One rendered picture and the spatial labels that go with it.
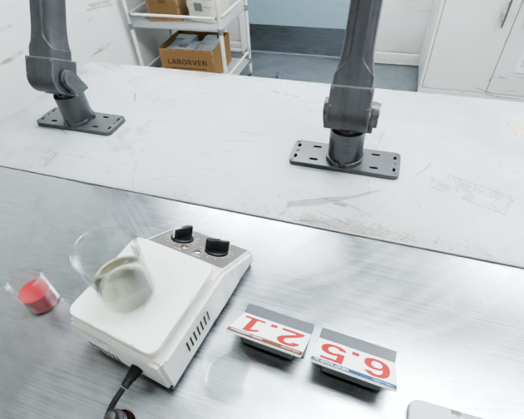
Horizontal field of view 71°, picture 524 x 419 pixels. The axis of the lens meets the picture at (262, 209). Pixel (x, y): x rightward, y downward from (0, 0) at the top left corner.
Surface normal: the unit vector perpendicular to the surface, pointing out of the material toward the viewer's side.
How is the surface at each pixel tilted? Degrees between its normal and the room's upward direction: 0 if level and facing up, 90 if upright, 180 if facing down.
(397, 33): 90
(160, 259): 0
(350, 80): 60
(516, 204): 0
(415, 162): 0
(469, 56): 90
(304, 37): 90
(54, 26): 86
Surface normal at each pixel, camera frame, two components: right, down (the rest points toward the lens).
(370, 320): -0.05, -0.70
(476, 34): -0.30, 0.69
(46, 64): -0.29, 0.25
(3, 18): 0.95, 0.18
